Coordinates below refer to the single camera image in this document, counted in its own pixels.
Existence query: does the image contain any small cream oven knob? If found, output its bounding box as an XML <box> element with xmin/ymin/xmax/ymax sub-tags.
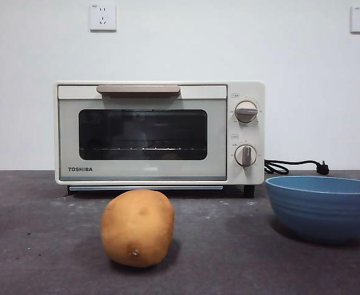
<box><xmin>234</xmin><ymin>144</ymin><xmax>258</xmax><ymax>167</ymax></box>

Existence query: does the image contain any glass oven door with handle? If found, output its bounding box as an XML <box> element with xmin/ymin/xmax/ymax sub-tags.
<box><xmin>57</xmin><ymin>84</ymin><xmax>228</xmax><ymax>182</ymax></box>

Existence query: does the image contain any cream Toshiba toaster oven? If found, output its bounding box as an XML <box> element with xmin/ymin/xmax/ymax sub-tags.
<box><xmin>55</xmin><ymin>80</ymin><xmax>265</xmax><ymax>198</ymax></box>

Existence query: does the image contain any wire oven rack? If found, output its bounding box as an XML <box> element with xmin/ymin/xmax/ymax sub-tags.
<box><xmin>79</xmin><ymin>147</ymin><xmax>207</xmax><ymax>152</ymax></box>

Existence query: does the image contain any brown potato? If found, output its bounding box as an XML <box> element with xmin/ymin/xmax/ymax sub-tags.
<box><xmin>101</xmin><ymin>189</ymin><xmax>175</xmax><ymax>268</ymax></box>

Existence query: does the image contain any blue ribbed bowl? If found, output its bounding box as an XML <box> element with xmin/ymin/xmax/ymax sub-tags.
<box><xmin>265</xmin><ymin>175</ymin><xmax>360</xmax><ymax>245</ymax></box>

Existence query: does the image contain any large cream oven knob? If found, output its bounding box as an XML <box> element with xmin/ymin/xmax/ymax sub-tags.
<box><xmin>234</xmin><ymin>101</ymin><xmax>258</xmax><ymax>124</ymax></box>

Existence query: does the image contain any black power cable with plug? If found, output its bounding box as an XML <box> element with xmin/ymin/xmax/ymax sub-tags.
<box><xmin>264</xmin><ymin>159</ymin><xmax>330</xmax><ymax>176</ymax></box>

